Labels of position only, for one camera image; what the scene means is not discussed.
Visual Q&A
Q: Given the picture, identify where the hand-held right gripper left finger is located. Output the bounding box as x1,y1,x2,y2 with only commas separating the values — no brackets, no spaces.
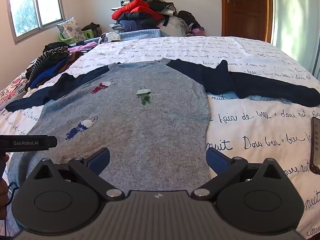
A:
25,147,125,201

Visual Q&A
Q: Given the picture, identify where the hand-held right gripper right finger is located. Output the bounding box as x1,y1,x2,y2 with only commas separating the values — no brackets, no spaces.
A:
190,147,296,201

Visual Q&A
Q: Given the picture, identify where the grey sweater with navy sleeves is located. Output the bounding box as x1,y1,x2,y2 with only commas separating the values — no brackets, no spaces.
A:
5,57,319,198

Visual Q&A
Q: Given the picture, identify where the heap of dark clothes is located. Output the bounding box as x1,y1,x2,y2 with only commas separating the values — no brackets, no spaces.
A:
109,0,188,37

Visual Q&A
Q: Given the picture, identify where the person's left hand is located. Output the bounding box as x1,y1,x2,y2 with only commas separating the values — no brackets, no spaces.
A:
0,154,12,208

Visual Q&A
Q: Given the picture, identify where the white script-printed bed cover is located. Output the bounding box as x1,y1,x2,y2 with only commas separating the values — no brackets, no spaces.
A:
0,36,320,240

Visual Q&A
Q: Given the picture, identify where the red floral bed sheet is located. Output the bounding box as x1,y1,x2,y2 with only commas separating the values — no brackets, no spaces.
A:
0,77,29,106

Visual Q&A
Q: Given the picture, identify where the pile of mixed garments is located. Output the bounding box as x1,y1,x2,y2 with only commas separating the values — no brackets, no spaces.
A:
25,42,84,90

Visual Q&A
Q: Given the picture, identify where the black smartphone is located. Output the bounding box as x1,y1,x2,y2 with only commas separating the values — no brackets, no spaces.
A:
309,117,320,175

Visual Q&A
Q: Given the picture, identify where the purple garment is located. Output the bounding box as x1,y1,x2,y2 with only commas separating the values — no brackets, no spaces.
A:
69,42,98,54

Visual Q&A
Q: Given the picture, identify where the floral pillow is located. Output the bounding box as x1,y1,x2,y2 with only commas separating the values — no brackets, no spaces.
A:
56,17,87,43

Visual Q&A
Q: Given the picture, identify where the green plastic chair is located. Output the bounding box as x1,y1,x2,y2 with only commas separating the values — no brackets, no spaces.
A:
59,29,95,43

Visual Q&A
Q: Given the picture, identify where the light blue quilt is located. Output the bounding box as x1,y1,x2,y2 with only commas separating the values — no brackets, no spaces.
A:
70,29,169,47

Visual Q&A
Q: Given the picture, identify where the sliding glass window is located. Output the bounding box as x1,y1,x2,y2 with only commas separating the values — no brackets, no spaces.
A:
5,0,66,45

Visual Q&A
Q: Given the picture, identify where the brown wooden door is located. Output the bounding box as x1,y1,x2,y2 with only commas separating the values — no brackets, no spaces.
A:
220,0,273,43

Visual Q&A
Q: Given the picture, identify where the red puffer jacket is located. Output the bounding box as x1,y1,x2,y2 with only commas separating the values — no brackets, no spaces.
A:
111,0,164,20

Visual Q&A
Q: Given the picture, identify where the frosted wardrobe door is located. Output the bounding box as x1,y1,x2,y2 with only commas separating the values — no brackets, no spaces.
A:
272,0,320,81

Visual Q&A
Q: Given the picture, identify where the black cable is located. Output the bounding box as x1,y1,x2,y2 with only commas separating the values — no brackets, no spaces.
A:
2,182,19,230

